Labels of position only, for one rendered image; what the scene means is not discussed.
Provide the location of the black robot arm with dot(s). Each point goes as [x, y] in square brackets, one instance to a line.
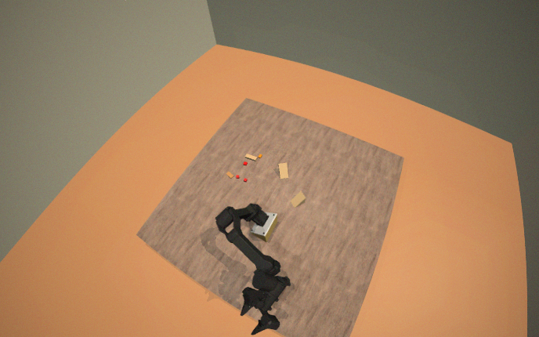
[264, 277]

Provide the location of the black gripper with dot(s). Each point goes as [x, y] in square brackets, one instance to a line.
[267, 320]

